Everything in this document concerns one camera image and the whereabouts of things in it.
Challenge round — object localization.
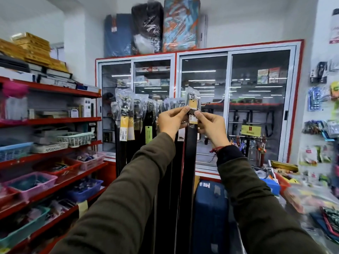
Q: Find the person's left hand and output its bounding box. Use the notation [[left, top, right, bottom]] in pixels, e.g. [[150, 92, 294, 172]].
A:
[[157, 105, 191, 141]]

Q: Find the person's right hand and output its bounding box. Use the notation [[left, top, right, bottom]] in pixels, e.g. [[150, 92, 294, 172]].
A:
[[194, 111, 231, 149]]

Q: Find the black belt with yellow tag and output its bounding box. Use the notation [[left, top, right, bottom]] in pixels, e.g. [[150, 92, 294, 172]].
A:
[[175, 87, 202, 254]]

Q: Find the person's right forearm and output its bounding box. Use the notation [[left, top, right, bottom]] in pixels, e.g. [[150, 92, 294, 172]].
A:
[[216, 145, 327, 254]]

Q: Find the person's left forearm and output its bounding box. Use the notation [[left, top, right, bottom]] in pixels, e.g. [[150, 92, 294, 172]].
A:
[[50, 132, 177, 254]]

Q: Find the yellow sign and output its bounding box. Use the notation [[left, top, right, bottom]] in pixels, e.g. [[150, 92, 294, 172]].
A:
[[241, 124, 262, 137]]

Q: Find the row of hanging packed belts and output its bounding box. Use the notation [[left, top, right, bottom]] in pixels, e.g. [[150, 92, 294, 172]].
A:
[[111, 88, 186, 254]]

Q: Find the glass door display cabinet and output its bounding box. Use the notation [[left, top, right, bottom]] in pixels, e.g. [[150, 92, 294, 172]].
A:
[[95, 39, 305, 181]]

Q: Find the navy hard shell suitcase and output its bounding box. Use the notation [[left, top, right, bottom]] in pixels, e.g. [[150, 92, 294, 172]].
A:
[[192, 180, 230, 254]]

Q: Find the blue plastic tray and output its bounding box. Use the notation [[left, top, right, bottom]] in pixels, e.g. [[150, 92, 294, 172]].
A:
[[261, 178, 281, 196]]

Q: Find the gold rectangular box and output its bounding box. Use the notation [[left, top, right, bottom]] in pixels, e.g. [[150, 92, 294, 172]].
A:
[[270, 160, 299, 172]]

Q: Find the grey wrapped suitcase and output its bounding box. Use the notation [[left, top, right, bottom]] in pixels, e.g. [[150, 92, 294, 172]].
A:
[[198, 14, 208, 49]]

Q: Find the white product box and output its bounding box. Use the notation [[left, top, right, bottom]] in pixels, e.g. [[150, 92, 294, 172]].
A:
[[74, 97, 92, 118]]

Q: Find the orange teal patterned suitcase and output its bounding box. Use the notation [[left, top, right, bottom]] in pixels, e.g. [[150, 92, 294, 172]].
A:
[[162, 0, 201, 53]]

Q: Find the pink plastic basket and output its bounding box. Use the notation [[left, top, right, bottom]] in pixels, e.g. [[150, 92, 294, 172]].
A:
[[66, 151, 106, 171]]

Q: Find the black wrapped suitcase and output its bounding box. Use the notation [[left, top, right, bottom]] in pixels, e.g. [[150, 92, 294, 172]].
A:
[[131, 0, 164, 55]]

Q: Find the white woven plastic basket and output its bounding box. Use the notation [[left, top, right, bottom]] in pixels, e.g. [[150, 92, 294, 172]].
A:
[[57, 131, 95, 148]]

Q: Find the blue wrapped suitcase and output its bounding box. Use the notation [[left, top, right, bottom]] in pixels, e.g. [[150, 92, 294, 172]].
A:
[[104, 13, 133, 58]]

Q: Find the dark blue plastic basket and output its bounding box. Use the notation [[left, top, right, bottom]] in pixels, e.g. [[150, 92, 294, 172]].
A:
[[65, 179, 104, 203]]

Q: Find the red plastic basket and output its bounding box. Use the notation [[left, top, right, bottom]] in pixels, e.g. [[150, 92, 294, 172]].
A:
[[39, 161, 82, 183]]

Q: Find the red metal shelf unit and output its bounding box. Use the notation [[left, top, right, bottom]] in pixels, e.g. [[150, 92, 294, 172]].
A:
[[0, 76, 108, 254]]

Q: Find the yellow shelf label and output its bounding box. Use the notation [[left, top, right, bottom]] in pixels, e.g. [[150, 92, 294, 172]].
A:
[[77, 200, 88, 219]]

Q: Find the shallow white plastic basket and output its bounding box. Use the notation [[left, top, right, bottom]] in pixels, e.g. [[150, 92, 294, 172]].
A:
[[30, 142, 69, 154]]

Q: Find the stack of white flat boxes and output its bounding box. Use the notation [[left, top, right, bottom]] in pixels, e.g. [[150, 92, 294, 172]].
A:
[[0, 55, 102, 93]]

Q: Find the lilac plastic basket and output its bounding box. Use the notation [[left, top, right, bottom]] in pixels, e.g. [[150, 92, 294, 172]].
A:
[[3, 171, 58, 202]]

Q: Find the stack of yellow flat boxes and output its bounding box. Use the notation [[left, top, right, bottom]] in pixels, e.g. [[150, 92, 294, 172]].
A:
[[0, 32, 69, 73]]

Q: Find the light blue plastic basket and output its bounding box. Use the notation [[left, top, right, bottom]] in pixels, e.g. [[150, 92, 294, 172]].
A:
[[0, 142, 34, 162]]

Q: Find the pink fluffy item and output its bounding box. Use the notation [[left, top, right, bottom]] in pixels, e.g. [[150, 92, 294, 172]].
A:
[[2, 81, 29, 99]]

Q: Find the teal plastic basket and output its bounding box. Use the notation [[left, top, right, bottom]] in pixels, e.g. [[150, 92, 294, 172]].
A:
[[0, 206, 51, 249]]

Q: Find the bunch of hanging keychains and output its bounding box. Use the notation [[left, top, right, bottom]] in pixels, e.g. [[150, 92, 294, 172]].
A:
[[230, 136, 267, 167]]

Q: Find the wall of hanging small packets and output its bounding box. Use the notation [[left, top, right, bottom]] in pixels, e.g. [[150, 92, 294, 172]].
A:
[[299, 8, 339, 199]]

